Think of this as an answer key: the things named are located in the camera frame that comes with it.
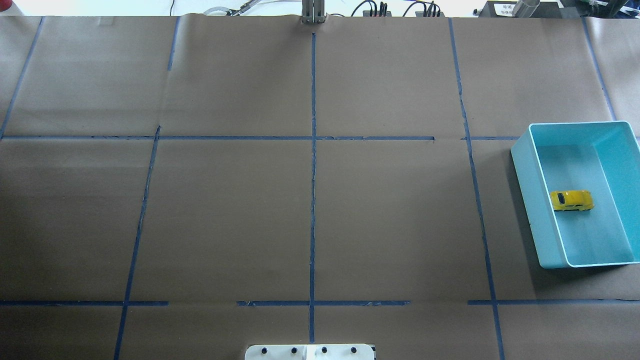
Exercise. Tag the yellow beetle toy car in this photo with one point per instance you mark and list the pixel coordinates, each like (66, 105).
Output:
(571, 200)

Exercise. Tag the steel cup on block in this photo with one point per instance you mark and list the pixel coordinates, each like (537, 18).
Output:
(525, 8)

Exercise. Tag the light blue plastic bin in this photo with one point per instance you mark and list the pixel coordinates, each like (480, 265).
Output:
(601, 157)

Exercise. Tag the red cylinder bottle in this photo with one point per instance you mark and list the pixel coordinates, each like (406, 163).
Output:
(5, 5)

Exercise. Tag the aluminium frame post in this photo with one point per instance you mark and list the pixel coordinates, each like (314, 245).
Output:
(313, 12)

